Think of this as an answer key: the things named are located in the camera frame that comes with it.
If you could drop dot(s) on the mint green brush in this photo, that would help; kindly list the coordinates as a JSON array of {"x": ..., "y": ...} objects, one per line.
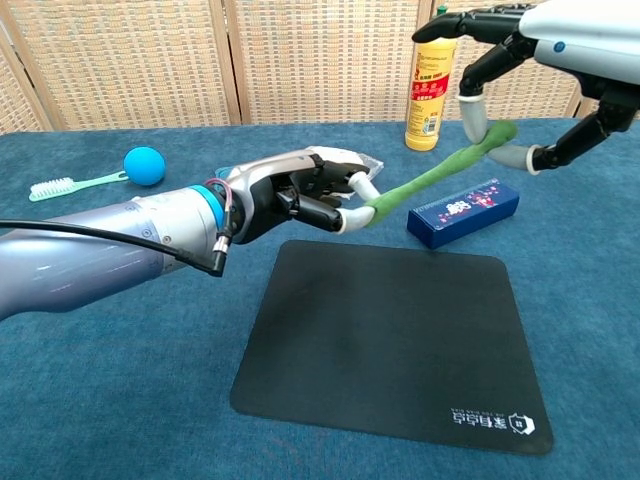
[{"x": 50, "y": 190}]

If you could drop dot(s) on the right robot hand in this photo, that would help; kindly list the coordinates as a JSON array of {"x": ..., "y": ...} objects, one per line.
[{"x": 590, "y": 35}]

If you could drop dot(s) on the bread in clear bag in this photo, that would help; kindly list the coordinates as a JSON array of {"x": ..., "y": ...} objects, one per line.
[{"x": 345, "y": 154}]

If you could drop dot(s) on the blue table cloth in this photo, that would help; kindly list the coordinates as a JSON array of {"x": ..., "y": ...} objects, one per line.
[{"x": 150, "y": 375}]

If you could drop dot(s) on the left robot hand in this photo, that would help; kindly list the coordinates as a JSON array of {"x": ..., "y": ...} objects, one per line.
[{"x": 280, "y": 190}]

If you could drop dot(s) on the black mouse pad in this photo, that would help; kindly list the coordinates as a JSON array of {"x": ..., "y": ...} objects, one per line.
[{"x": 390, "y": 340}]

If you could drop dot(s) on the woven folding screen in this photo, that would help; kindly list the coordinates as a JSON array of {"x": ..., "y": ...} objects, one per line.
[{"x": 150, "y": 60}]

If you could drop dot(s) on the blue ball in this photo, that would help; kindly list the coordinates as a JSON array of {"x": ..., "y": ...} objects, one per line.
[{"x": 144, "y": 166}]

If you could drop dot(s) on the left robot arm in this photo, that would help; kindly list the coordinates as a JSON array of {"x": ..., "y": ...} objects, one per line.
[{"x": 100, "y": 265}]

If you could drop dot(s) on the dark blue printed box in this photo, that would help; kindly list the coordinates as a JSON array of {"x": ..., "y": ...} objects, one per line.
[{"x": 460, "y": 217}]

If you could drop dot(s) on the yellow bottle with green cap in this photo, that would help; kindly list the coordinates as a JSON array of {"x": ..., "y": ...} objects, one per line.
[{"x": 430, "y": 90}]

